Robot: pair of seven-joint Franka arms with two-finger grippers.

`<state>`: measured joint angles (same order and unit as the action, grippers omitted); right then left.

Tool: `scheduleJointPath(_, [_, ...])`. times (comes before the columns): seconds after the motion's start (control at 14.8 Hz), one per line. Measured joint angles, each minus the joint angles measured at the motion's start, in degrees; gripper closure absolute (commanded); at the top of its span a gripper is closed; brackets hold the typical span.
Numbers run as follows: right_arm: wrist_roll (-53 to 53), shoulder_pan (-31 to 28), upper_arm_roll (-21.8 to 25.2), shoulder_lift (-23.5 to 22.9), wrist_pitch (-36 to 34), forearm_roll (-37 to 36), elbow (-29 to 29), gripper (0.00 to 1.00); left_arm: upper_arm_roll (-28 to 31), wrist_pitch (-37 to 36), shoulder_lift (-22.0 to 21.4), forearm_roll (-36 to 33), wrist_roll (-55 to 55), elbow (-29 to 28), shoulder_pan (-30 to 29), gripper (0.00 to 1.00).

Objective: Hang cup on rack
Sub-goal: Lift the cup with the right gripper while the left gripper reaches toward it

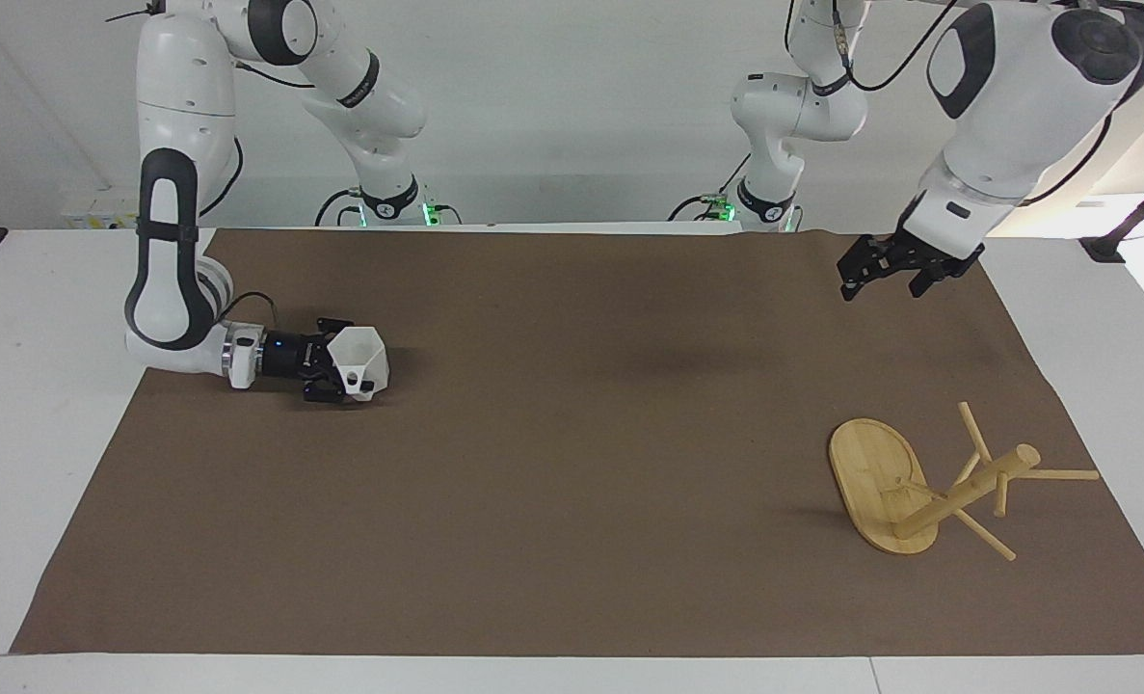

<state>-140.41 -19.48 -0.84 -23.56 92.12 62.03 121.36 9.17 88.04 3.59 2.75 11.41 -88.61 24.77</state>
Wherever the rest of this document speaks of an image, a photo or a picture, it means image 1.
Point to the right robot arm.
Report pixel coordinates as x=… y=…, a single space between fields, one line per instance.
x=176 y=116

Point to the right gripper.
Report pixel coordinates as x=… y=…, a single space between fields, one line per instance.
x=287 y=355

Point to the wooden cup rack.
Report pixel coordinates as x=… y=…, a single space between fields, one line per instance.
x=880 y=482

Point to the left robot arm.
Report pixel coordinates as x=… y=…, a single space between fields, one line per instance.
x=1000 y=125

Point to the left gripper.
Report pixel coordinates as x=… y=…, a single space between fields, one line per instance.
x=918 y=249

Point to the white faceted cup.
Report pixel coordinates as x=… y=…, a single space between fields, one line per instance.
x=359 y=359

